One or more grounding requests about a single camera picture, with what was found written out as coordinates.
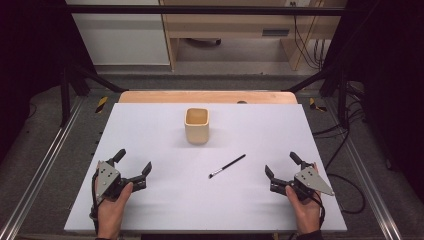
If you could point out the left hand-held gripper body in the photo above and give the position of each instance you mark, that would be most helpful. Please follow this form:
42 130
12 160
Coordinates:
107 176

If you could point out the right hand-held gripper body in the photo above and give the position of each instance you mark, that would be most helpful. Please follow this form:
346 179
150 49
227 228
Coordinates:
313 181

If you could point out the black pen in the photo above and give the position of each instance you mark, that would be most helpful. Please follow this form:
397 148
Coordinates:
227 165

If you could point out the beige square cup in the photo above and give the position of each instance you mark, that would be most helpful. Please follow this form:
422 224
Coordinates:
197 133

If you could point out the person's right hand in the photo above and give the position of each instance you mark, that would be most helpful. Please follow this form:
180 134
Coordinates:
306 215

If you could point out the person's left hand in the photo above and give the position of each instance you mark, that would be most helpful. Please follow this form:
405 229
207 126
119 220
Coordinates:
110 213

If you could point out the white board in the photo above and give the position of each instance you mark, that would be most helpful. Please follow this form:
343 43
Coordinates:
186 200

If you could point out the black metal stand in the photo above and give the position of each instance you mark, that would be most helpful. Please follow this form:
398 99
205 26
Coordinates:
65 100
341 96

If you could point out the white cabinet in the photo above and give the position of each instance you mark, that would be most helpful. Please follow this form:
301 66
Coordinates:
123 40

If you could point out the black curtain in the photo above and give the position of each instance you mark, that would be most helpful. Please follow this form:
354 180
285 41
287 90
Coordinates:
390 83
30 66

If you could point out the light wooden desk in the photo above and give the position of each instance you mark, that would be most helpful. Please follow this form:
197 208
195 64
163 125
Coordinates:
233 25

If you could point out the aluminium floor rail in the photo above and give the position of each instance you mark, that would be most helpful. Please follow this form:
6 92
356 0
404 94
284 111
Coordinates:
43 166
366 180

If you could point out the black horizontal frame bar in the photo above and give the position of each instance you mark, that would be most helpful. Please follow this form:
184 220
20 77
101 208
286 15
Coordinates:
200 10

